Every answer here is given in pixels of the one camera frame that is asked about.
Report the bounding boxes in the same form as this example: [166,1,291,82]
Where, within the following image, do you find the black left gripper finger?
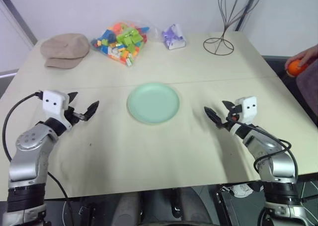
[67,91,79,104]
[82,100,100,122]

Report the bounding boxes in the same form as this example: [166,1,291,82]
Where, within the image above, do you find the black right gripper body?
[221,104,243,130]

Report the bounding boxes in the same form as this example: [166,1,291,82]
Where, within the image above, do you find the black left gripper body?
[64,106,86,128]

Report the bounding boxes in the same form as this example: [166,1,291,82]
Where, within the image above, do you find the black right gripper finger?
[204,106,224,129]
[221,100,236,113]

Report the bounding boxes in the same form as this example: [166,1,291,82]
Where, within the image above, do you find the orange fruit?
[287,59,309,77]

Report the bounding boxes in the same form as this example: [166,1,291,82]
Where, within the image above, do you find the mint green round plate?
[127,82,180,125]

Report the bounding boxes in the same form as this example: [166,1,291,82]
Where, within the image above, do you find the person's bare hand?
[285,44,318,71]

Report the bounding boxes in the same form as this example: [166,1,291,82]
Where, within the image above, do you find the beige flat cap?
[40,33,90,70]

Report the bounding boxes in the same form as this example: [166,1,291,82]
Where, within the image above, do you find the clear bag of colourful blocks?
[90,20,159,67]

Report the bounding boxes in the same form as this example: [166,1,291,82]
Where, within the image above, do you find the white object under table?
[232,183,255,198]

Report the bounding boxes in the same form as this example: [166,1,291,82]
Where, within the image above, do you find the dark purple cloth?
[296,60,318,128]

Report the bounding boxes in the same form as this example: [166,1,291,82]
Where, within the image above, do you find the purple and white packet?
[161,23,187,50]

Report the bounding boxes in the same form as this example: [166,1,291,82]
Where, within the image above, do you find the black slanted pole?
[235,0,259,32]

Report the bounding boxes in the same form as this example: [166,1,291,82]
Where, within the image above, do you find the dark rounded shapes under table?
[116,187,211,226]

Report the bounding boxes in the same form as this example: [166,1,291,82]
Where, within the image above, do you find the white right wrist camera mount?
[234,95,258,125]

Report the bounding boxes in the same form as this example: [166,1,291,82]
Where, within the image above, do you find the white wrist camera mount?
[41,89,70,118]
[234,95,258,125]

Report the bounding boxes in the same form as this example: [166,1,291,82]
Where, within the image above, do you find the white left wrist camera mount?
[41,89,70,118]

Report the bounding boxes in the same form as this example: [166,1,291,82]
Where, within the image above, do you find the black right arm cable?
[228,118,299,185]

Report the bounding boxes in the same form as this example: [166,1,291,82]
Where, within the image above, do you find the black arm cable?
[1,91,75,226]
[228,118,299,185]

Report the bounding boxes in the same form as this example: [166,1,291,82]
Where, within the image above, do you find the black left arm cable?
[1,91,75,226]

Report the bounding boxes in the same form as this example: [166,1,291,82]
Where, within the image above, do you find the dark wire stand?
[203,0,262,56]

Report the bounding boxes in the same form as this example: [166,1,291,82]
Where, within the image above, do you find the grey wall frame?
[0,0,38,47]

